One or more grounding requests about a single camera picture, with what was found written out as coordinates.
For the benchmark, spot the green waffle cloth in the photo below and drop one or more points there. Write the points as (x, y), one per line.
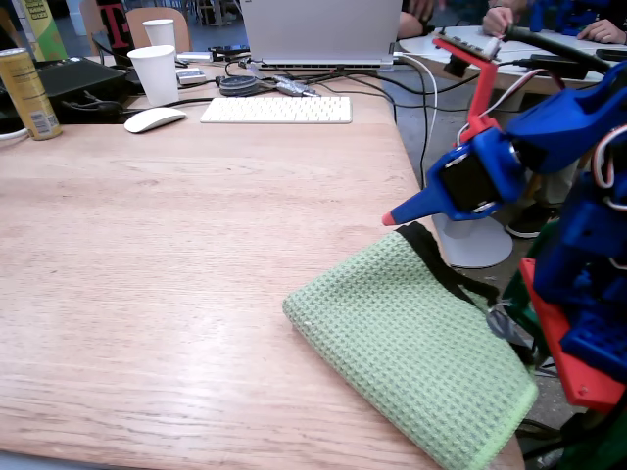
(401, 338)

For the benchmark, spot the black banner magenta letter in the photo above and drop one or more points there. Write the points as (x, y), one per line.
(115, 22)

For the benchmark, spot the white computer mouse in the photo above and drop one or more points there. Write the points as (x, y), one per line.
(154, 119)

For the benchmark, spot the bystander hand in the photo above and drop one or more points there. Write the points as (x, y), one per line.
(499, 20)
(426, 6)
(605, 32)

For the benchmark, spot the green clamp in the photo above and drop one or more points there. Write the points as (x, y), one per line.
(516, 294)
(602, 445)

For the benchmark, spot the flat white device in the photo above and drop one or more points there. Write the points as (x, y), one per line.
(193, 57)

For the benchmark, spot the grey table pedestal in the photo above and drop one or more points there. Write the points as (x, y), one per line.
(475, 245)

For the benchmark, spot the silver laptop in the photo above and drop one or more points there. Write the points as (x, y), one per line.
(318, 29)

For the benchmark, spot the black power adapter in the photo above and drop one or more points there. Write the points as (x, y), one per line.
(563, 66)

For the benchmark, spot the grey tape piece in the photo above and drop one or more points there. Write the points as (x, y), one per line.
(502, 323)

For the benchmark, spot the black shoe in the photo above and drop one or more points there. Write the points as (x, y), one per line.
(531, 222)

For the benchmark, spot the yellow drink can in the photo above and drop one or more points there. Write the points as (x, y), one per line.
(29, 93)

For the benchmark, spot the blue gripper black motor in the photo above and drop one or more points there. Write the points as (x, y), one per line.
(467, 188)

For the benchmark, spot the red robot base plate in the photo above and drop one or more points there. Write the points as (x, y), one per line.
(583, 387)

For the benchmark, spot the yellow green carton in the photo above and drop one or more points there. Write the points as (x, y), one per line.
(44, 29)

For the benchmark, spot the white paper cup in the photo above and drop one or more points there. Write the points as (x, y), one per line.
(154, 78)
(159, 32)

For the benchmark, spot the white keyboard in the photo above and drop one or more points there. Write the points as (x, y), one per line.
(274, 109)

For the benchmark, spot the grey taped adapter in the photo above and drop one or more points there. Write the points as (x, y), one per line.
(291, 86)

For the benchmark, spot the red camera mount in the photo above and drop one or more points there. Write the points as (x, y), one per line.
(485, 88)

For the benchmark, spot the black box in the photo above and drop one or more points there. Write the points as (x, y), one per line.
(78, 80)

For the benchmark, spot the black phone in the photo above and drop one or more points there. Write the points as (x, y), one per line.
(612, 54)

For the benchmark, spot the white round table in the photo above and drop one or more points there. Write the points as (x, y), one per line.
(416, 43)

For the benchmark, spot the wooden chair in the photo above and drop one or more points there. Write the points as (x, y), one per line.
(182, 33)

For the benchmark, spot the black smartphone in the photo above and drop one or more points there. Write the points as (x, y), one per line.
(230, 48)

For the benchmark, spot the small silver device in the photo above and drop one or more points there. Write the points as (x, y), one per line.
(190, 77)

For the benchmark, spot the beige trouser legs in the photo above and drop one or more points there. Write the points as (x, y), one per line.
(548, 191)

